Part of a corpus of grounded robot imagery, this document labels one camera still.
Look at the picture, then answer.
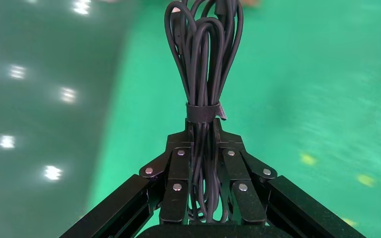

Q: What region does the black data cable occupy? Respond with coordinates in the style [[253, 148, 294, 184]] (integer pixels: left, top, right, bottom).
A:
[[164, 0, 245, 224]]

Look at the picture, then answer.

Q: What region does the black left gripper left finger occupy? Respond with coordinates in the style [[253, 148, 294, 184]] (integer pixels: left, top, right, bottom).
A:
[[61, 119, 194, 238]]

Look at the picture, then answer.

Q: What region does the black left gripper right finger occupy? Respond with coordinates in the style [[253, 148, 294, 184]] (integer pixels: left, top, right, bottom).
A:
[[213, 118, 365, 238]]

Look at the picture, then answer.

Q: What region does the green table cloth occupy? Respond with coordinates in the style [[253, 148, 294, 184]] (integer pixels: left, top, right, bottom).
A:
[[87, 0, 381, 238]]

